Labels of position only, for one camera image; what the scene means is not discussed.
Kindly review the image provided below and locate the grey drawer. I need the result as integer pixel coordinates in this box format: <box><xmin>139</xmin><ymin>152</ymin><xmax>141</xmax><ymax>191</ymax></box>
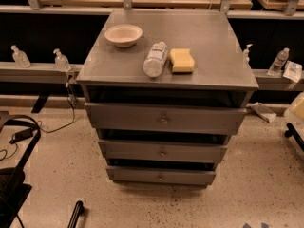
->
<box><xmin>99</xmin><ymin>139</ymin><xmax>226</xmax><ymax>163</ymax></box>
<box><xmin>85</xmin><ymin>103</ymin><xmax>246</xmax><ymax>135</ymax></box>
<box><xmin>106</xmin><ymin>166</ymin><xmax>216</xmax><ymax>186</ymax></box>

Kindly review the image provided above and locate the grey top drawer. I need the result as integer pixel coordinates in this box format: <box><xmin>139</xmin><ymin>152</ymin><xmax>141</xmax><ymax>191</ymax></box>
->
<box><xmin>85</xmin><ymin>103</ymin><xmax>246</xmax><ymax>135</ymax></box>

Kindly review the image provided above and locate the grey drawer cabinet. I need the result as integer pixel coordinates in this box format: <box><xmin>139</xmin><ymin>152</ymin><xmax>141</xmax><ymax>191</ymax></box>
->
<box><xmin>77</xmin><ymin>9</ymin><xmax>258</xmax><ymax>173</ymax></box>

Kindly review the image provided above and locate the grey bottom drawer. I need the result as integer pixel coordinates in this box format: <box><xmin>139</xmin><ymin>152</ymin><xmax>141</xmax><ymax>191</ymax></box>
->
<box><xmin>106</xmin><ymin>166</ymin><xmax>216</xmax><ymax>186</ymax></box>

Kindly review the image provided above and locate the clear plastic water bottle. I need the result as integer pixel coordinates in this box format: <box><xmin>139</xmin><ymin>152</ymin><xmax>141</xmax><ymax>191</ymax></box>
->
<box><xmin>143</xmin><ymin>42</ymin><xmax>168</xmax><ymax>78</ymax></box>

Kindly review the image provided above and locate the yellow sponge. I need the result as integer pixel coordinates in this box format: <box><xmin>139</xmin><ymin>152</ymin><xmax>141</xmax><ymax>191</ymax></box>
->
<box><xmin>170</xmin><ymin>48</ymin><xmax>195</xmax><ymax>73</ymax></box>

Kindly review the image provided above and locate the white paper bowl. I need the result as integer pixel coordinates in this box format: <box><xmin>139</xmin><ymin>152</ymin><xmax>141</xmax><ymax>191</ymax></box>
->
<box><xmin>104</xmin><ymin>25</ymin><xmax>143</xmax><ymax>48</ymax></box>

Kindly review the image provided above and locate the small white spray bottle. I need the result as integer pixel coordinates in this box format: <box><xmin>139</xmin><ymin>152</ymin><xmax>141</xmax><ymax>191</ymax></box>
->
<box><xmin>243</xmin><ymin>44</ymin><xmax>253</xmax><ymax>63</ymax></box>

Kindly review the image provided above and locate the grey folded cloth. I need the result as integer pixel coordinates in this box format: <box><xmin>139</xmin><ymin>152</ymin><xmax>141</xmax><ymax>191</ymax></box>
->
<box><xmin>251</xmin><ymin>103</ymin><xmax>276</xmax><ymax>124</ymax></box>

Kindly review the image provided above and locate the clear sanitizer pump bottle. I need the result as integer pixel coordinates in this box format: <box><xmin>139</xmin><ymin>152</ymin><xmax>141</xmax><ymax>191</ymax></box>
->
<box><xmin>11</xmin><ymin>45</ymin><xmax>30</xmax><ymax>68</ymax></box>

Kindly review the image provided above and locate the black caster leg right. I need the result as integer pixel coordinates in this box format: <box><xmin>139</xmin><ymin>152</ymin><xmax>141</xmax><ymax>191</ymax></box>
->
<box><xmin>284</xmin><ymin>123</ymin><xmax>304</xmax><ymax>151</ymax></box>

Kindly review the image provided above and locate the black cylindrical leg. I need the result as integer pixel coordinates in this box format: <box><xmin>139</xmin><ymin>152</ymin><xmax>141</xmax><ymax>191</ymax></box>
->
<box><xmin>67</xmin><ymin>200</ymin><xmax>85</xmax><ymax>228</ymax></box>

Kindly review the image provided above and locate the white plastic packet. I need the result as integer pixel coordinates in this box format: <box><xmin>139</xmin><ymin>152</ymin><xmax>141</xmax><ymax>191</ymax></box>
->
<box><xmin>283</xmin><ymin>61</ymin><xmax>302</xmax><ymax>83</ymax></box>

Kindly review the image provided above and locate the black power adapter cable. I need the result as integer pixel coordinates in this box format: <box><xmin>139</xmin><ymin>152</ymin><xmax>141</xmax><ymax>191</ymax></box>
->
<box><xmin>0</xmin><ymin>79</ymin><xmax>78</xmax><ymax>162</ymax></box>

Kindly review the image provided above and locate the black chair frame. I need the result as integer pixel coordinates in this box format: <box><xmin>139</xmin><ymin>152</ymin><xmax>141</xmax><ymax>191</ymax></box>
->
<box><xmin>0</xmin><ymin>111</ymin><xmax>41</xmax><ymax>228</ymax></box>

